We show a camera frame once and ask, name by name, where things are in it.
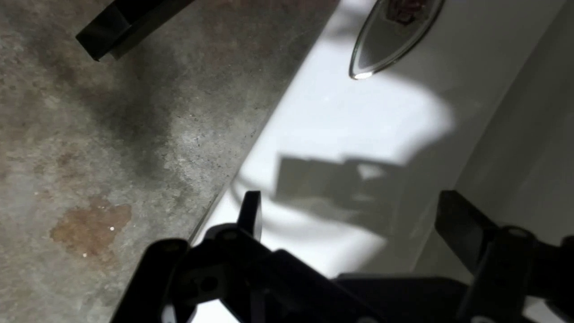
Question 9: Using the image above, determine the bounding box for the black bar object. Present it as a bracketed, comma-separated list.
[75, 0, 195, 63]

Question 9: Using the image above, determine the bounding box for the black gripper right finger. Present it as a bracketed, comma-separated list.
[432, 188, 574, 323]

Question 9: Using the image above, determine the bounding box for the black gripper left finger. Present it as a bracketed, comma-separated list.
[177, 190, 283, 301]

